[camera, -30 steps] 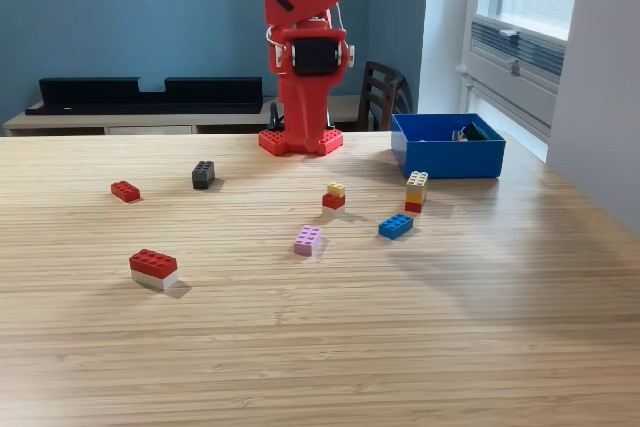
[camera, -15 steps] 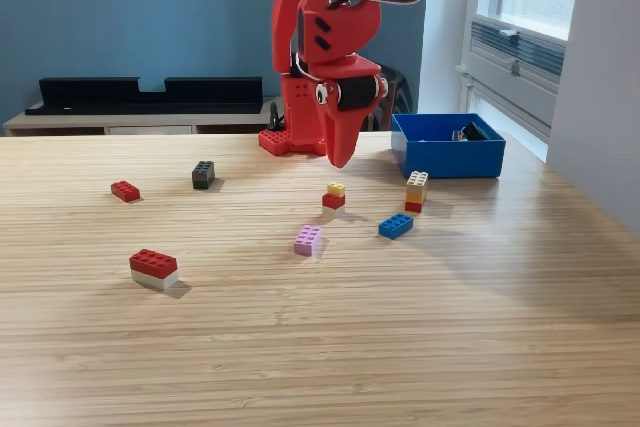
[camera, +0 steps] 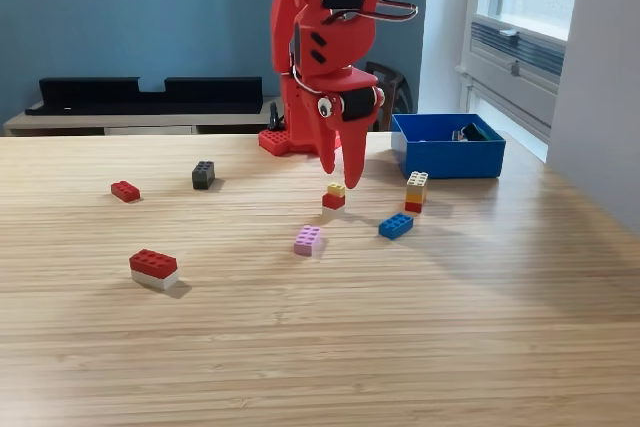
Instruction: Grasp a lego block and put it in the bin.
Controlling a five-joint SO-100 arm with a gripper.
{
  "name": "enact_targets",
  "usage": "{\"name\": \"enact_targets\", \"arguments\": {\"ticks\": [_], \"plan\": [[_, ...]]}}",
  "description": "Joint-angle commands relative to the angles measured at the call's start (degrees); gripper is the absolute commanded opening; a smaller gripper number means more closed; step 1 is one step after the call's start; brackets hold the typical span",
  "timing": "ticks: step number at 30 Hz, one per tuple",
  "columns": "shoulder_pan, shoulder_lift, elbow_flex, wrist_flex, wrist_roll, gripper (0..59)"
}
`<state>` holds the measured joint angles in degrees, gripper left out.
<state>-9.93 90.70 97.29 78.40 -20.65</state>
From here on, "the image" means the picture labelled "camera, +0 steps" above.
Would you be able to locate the small red lego brick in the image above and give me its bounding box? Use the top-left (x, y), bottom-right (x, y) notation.
top-left (110, 180), bottom-right (142, 204)

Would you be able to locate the dark grey lego brick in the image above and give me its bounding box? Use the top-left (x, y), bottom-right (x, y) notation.
top-left (191, 160), bottom-right (217, 191)

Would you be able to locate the blue lego brick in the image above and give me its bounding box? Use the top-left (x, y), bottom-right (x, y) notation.
top-left (377, 213), bottom-right (415, 241)

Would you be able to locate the pink lego brick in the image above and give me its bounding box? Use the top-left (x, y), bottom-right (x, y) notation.
top-left (293, 224), bottom-right (323, 257)

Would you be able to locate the pale wooden sideboard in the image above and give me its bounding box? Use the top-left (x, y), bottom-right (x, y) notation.
top-left (2, 95), bottom-right (374, 137)

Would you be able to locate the dark wooden chair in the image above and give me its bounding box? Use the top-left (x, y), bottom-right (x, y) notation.
top-left (363, 60), bottom-right (414, 132)

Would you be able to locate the grey window vent grille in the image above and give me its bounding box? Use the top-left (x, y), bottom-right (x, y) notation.
top-left (469, 16), bottom-right (567, 79)

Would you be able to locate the blue plastic bin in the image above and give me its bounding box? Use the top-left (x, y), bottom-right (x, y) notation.
top-left (390, 112), bottom-right (506, 180)

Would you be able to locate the green lego brick stack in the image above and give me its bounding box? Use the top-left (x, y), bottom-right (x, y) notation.
top-left (460, 122), bottom-right (490, 142)

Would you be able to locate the red and white brick stack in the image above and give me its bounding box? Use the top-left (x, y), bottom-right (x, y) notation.
top-left (128, 248), bottom-right (180, 292)

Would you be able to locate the beige orange red brick stack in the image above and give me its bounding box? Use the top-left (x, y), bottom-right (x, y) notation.
top-left (404, 170), bottom-right (429, 214)

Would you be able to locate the yellow red white brick stack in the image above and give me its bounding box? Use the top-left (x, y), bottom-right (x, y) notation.
top-left (321, 181), bottom-right (347, 218)

